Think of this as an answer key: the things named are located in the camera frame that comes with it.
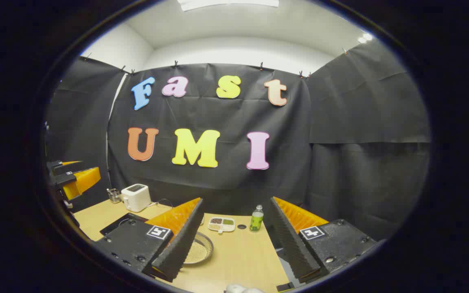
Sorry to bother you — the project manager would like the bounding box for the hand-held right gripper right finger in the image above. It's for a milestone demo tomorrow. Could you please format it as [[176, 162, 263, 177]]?
[[270, 197, 377, 284]]

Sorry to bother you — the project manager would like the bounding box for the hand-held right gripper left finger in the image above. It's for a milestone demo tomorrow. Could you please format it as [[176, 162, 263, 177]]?
[[94, 198, 205, 283]]

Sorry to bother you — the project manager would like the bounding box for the stainless steel pot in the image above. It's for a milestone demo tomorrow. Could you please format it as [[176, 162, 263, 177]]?
[[184, 231, 214, 266]]

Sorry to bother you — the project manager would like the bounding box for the black induction cooktop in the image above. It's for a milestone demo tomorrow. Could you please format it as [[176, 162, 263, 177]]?
[[99, 212, 149, 236]]

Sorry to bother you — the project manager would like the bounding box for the pile of soybeans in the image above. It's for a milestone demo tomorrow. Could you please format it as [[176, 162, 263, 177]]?
[[184, 239, 210, 263]]

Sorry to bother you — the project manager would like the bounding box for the green tea bottle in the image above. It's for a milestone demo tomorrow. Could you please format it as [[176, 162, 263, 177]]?
[[250, 205, 264, 232]]

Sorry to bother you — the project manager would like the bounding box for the white divided dish with beans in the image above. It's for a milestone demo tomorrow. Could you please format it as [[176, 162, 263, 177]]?
[[208, 216, 236, 234]]

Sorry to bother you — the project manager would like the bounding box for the white toaster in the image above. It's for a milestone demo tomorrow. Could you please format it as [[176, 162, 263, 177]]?
[[121, 184, 152, 213]]

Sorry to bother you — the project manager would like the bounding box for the ceiling light panel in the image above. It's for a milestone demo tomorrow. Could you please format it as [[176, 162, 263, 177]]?
[[178, 0, 280, 12]]

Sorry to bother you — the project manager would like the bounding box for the black power cable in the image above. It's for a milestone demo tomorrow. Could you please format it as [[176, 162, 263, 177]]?
[[143, 198, 174, 210]]

